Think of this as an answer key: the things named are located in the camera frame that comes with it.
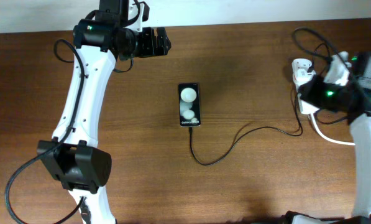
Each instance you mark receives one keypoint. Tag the white charger plug adapter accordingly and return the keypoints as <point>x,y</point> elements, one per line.
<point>302,76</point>

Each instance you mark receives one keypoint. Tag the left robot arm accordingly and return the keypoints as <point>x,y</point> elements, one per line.
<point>114,32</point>

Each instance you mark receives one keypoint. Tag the white power strip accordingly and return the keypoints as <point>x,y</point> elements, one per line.
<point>298,63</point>

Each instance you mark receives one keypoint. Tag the black smartphone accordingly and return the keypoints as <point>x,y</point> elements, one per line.
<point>189,105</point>

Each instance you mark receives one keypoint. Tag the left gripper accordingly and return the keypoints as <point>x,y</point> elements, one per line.
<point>148,48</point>

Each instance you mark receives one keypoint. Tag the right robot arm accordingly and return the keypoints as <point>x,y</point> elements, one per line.
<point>359,121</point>

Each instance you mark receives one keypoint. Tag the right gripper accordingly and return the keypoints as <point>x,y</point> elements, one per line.
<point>304,93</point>

